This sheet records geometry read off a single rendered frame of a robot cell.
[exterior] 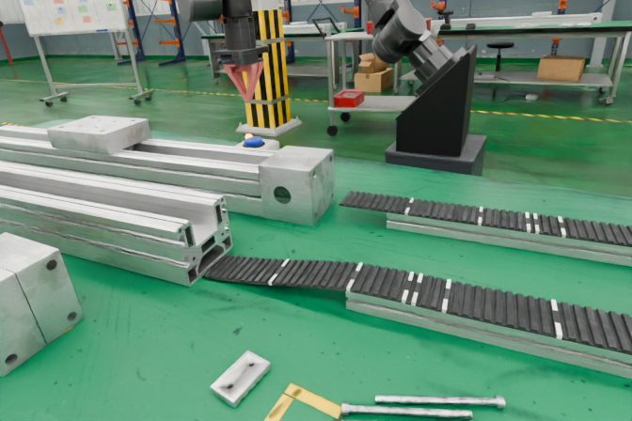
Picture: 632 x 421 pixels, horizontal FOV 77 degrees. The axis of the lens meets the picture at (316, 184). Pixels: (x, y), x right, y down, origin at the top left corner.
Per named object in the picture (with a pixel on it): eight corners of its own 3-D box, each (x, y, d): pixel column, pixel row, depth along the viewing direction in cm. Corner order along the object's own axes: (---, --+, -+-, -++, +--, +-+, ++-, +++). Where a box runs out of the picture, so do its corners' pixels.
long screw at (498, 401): (500, 400, 34) (502, 392, 33) (505, 412, 33) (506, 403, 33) (375, 397, 35) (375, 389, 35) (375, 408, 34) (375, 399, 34)
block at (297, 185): (339, 194, 73) (338, 145, 69) (313, 226, 63) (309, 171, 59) (295, 188, 76) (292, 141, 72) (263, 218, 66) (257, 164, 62)
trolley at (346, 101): (434, 123, 388) (442, 10, 346) (432, 140, 340) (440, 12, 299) (333, 120, 418) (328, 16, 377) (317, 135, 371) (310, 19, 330)
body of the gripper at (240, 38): (213, 62, 73) (206, 19, 70) (243, 54, 82) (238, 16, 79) (242, 62, 71) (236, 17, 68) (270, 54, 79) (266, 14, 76)
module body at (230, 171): (290, 193, 74) (286, 150, 71) (263, 218, 66) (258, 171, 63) (19, 156, 105) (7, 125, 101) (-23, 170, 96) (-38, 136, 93)
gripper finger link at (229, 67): (227, 102, 79) (219, 53, 75) (246, 95, 85) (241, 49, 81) (256, 103, 76) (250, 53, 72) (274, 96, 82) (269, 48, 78)
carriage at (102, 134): (154, 149, 84) (148, 118, 82) (113, 168, 75) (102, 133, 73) (101, 144, 91) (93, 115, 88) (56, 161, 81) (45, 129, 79)
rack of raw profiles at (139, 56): (116, 65, 1052) (92, -29, 963) (144, 60, 1123) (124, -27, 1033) (208, 67, 897) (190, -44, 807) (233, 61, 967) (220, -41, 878)
